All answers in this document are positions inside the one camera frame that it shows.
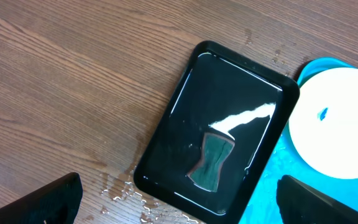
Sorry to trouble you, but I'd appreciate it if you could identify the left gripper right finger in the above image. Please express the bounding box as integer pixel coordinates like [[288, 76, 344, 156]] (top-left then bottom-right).
[[276, 175, 358, 224]]

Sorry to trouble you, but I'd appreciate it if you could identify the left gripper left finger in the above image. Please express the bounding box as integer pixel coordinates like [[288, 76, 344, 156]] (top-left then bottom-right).
[[0, 172, 83, 224]]

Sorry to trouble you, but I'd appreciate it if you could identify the yellow-green plate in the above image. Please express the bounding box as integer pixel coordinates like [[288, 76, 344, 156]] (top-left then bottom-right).
[[288, 68, 358, 179]]

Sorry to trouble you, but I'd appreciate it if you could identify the dark wet sponge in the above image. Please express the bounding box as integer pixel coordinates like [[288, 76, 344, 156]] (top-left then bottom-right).
[[187, 133, 235, 192]]

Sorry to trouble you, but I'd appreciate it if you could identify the teal plastic tray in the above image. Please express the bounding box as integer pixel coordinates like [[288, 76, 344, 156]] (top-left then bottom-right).
[[241, 57, 358, 223]]

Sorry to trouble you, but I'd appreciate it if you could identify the black plastic tray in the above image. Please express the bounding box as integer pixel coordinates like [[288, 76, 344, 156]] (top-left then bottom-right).
[[134, 40, 300, 223]]

